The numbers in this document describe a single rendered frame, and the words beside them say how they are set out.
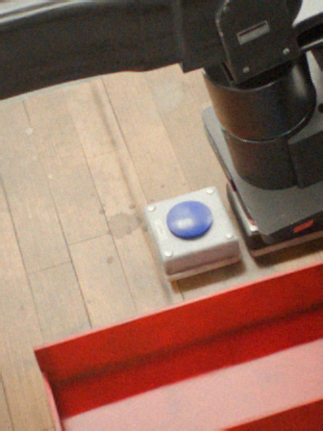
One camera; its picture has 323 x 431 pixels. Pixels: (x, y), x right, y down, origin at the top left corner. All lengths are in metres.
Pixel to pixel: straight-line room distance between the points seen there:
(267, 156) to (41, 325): 0.39
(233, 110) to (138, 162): 0.48
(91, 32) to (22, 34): 0.03
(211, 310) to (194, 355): 0.04
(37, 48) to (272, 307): 0.46
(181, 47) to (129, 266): 0.48
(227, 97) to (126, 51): 0.08
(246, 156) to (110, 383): 0.33
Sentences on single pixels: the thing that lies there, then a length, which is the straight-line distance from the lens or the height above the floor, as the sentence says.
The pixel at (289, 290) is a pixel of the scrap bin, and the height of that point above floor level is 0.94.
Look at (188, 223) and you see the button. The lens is 1.01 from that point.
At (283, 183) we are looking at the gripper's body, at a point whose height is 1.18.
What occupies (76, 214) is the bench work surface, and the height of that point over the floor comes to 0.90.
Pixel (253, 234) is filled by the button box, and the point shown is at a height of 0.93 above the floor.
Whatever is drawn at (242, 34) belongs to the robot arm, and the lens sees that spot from 0.58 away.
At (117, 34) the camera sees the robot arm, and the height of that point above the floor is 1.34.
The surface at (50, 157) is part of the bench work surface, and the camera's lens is 1.14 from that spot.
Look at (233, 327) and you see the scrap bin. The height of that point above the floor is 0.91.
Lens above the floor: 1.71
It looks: 49 degrees down
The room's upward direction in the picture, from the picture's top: 10 degrees counter-clockwise
